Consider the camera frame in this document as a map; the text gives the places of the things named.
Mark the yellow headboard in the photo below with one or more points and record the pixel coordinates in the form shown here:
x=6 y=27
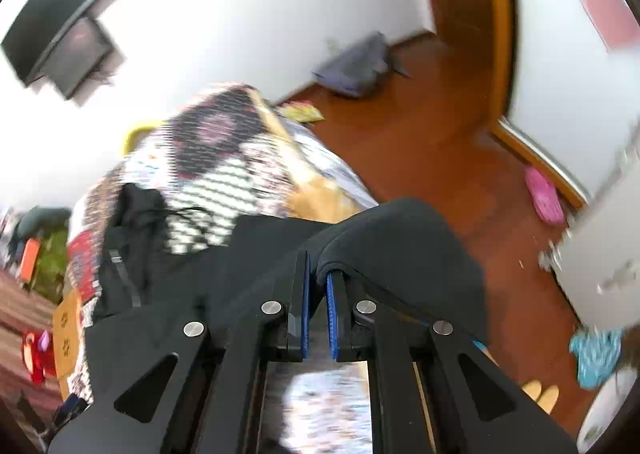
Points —
x=134 y=131

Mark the grey bag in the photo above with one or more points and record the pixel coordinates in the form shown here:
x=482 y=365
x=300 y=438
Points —
x=352 y=66

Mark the red toy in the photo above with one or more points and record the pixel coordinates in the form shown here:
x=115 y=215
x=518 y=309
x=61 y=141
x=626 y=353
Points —
x=36 y=359

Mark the green cloth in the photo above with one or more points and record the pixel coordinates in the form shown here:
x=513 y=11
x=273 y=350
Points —
x=52 y=266

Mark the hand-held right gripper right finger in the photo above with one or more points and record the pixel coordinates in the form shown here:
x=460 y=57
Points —
x=332 y=319

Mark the orange box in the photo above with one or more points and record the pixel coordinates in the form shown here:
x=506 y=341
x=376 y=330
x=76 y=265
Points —
x=29 y=261

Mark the pink slipper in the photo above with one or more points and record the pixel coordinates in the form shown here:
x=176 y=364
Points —
x=544 y=196

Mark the pair of yellow slippers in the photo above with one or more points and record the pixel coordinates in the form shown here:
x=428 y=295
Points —
x=542 y=396

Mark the brown wooden cabinet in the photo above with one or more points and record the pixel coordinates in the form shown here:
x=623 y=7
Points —
x=465 y=8

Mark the white sliding door pink decal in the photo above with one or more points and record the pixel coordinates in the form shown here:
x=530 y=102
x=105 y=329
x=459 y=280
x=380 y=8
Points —
x=565 y=83

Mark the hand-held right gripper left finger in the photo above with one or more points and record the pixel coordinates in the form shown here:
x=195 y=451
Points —
x=300 y=306

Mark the yellow snack packet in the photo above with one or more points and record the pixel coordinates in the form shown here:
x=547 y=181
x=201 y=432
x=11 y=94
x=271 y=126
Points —
x=300 y=112

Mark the white round container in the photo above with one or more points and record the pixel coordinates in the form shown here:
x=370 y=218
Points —
x=607 y=414

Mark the teal patterned cloth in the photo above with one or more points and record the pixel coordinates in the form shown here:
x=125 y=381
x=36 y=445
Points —
x=595 y=356

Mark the patterned patchwork blanket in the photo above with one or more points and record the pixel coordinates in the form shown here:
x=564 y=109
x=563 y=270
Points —
x=225 y=173

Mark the black garment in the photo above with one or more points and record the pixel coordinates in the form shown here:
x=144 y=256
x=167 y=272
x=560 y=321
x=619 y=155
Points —
x=410 y=244

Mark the white cabinet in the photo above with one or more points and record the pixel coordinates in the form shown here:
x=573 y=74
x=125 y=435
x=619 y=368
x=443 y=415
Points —
x=605 y=244

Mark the black wall television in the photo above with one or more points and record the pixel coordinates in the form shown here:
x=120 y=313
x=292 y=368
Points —
x=55 y=23

